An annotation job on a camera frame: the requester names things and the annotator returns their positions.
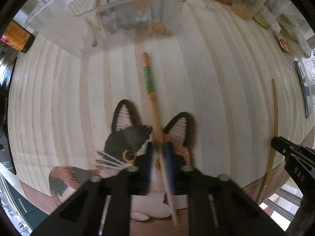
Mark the green banded wooden chopstick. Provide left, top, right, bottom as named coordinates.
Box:
left=142, top=52, right=178, bottom=226

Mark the teal kitchen cabinet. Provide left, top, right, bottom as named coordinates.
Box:
left=4, top=179, right=48, bottom=229

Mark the blue smartphone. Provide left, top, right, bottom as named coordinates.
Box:
left=294, top=60, right=312, bottom=118

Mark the striped cat table mat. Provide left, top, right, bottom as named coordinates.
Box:
left=7, top=0, right=315, bottom=227

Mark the small red white card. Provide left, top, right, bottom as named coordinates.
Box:
left=275, top=32, right=293, bottom=54

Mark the clear plastic storage tray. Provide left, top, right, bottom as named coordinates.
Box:
left=26, top=0, right=185, bottom=58

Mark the jar with brown lid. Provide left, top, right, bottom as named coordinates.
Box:
left=231, top=0, right=266, bottom=21

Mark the soy sauce bottle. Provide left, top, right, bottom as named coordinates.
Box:
left=1, top=20, right=35, bottom=53

